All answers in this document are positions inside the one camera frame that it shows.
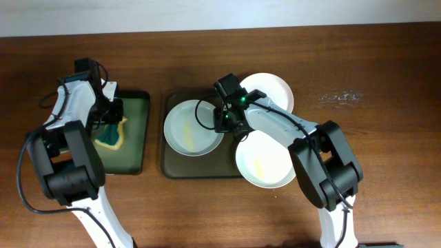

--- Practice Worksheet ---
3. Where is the green and yellow sponge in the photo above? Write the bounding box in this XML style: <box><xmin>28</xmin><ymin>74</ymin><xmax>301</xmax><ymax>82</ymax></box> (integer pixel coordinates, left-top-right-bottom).
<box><xmin>94</xmin><ymin>117</ymin><xmax>127</xmax><ymax>150</ymax></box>

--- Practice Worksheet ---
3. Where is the white plate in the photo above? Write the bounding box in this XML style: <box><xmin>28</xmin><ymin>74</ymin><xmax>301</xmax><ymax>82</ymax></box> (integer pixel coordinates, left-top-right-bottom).
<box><xmin>240</xmin><ymin>72</ymin><xmax>294</xmax><ymax>112</ymax></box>
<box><xmin>235</xmin><ymin>131</ymin><xmax>296</xmax><ymax>189</ymax></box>
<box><xmin>163</xmin><ymin>100</ymin><xmax>224</xmax><ymax>156</ymax></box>

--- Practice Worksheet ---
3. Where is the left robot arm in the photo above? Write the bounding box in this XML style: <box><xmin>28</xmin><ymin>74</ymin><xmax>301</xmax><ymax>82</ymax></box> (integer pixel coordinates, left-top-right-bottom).
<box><xmin>21</xmin><ymin>79</ymin><xmax>136</xmax><ymax>247</ymax></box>

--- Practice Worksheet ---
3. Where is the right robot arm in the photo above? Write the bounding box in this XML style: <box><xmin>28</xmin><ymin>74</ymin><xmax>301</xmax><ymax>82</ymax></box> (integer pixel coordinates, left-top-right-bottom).
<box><xmin>214</xmin><ymin>89</ymin><xmax>363</xmax><ymax>247</ymax></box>

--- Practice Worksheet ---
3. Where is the brown plastic serving tray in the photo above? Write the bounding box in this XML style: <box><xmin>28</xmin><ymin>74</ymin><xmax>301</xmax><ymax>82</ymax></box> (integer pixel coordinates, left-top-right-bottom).
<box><xmin>160</xmin><ymin>88</ymin><xmax>251</xmax><ymax>179</ymax></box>

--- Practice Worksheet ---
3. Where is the small black sponge tray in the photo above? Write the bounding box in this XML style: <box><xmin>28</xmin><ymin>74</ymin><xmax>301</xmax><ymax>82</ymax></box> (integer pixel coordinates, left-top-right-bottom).
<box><xmin>94</xmin><ymin>90</ymin><xmax>150</xmax><ymax>175</ymax></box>

